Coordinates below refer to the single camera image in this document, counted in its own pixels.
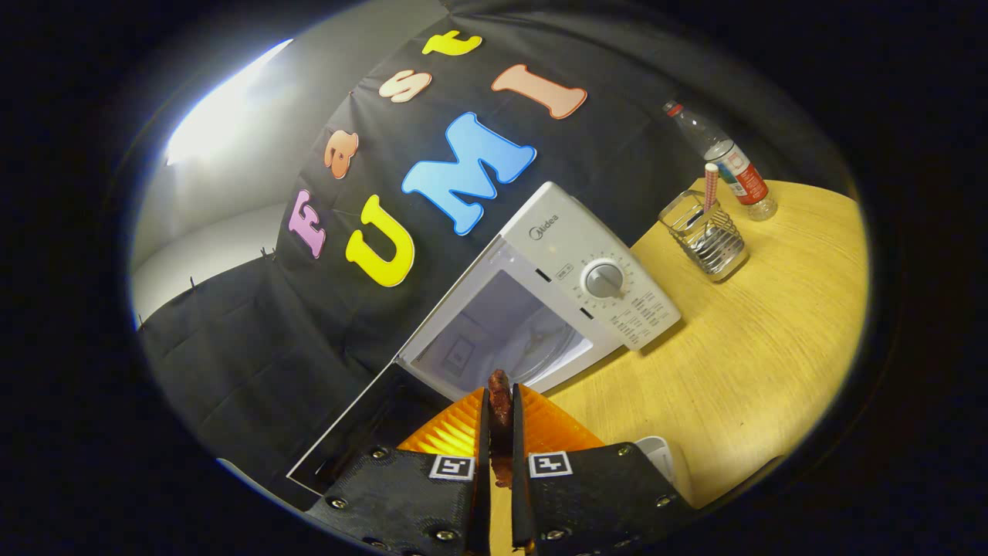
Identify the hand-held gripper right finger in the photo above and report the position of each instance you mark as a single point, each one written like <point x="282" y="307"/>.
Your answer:
<point x="519" y="494"/>

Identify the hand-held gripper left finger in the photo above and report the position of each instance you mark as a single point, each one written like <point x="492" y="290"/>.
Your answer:
<point x="483" y="479"/>

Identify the reddish-brown meat piece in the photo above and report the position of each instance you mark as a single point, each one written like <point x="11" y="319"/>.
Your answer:
<point x="500" y="401"/>

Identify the white toaster oven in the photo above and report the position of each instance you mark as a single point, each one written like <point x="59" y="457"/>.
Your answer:
<point x="571" y="239"/>

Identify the small white rectangular dish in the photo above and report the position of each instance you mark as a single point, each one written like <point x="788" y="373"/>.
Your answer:
<point x="656" y="455"/>

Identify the black backdrop cloth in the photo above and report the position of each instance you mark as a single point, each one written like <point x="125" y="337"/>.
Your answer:
<point x="255" y="332"/>

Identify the red striped straw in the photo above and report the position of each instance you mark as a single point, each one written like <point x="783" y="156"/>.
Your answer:
<point x="710" y="185"/>

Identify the clear red label plastic bottle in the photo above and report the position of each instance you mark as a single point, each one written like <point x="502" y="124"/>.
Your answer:
<point x="733" y="166"/>

